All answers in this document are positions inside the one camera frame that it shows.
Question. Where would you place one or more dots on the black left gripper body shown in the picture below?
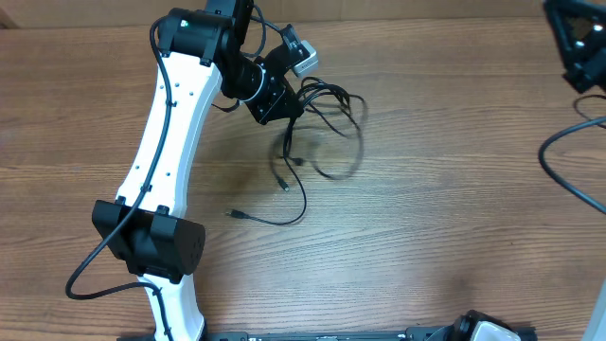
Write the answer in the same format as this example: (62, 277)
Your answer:
(270, 97)

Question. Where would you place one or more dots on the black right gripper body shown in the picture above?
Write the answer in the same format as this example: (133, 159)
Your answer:
(590, 63)

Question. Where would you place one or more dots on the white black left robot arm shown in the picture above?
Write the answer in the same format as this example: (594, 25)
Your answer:
(199, 57)

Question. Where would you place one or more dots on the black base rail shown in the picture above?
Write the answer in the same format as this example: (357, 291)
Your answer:
(472, 325)

